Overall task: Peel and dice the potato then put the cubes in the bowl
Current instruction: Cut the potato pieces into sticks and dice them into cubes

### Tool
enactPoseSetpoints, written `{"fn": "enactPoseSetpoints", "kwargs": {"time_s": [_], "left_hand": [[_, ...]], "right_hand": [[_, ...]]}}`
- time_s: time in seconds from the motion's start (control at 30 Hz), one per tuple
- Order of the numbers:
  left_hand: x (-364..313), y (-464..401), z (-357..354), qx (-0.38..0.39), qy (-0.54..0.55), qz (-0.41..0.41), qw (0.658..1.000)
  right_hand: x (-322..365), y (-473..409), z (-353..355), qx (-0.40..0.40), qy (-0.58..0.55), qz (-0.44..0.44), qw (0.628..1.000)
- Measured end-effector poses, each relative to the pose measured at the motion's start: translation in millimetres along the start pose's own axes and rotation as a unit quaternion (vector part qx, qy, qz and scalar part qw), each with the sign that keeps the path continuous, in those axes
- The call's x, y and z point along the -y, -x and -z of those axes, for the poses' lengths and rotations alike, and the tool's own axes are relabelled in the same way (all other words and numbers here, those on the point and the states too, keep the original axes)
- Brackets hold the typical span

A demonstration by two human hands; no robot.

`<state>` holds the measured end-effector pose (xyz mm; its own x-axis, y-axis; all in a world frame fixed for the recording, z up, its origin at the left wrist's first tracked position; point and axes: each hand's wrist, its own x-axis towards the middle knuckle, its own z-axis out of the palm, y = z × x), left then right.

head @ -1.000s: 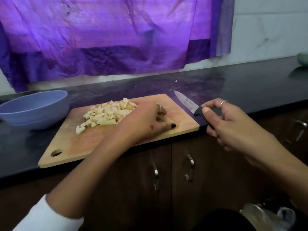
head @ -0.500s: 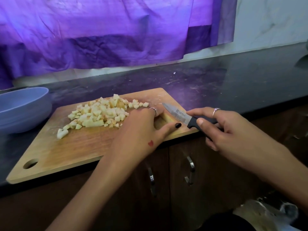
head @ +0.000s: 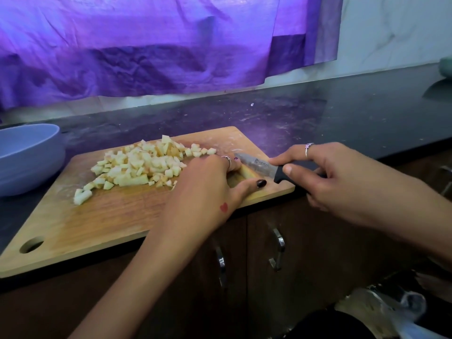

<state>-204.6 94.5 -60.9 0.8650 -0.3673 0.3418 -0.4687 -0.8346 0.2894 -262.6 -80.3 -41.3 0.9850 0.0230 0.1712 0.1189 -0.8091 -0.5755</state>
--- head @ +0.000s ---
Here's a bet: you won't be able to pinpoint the potato slice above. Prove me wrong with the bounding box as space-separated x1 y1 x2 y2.
236 166 257 182

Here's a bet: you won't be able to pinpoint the purple cloth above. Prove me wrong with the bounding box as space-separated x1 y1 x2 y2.
0 0 345 112

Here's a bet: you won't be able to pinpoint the person's dark trousers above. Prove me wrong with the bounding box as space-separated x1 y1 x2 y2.
282 310 379 339

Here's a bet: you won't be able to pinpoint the metal cabinet handle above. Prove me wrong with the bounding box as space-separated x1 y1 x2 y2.
213 240 229 290
267 228 287 271

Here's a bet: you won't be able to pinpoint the red and white plastic bag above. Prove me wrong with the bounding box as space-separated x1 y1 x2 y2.
335 287 449 339

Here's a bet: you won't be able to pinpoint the blue bowl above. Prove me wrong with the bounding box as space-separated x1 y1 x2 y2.
0 122 67 198

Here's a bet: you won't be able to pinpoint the person's right forearm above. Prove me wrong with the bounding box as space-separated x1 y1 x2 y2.
424 197 452 262

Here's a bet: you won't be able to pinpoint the pile of diced potato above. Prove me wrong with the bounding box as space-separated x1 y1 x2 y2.
73 134 218 206

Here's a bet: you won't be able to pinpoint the person's left hand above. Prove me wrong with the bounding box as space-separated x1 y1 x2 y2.
152 153 268 255

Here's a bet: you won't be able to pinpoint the wooden cutting board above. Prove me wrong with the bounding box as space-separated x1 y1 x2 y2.
0 125 296 279

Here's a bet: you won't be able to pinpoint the black handled knife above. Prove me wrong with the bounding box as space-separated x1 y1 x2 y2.
234 150 322 186

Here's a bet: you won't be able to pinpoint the person's right hand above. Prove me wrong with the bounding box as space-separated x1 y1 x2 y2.
268 141 439 244

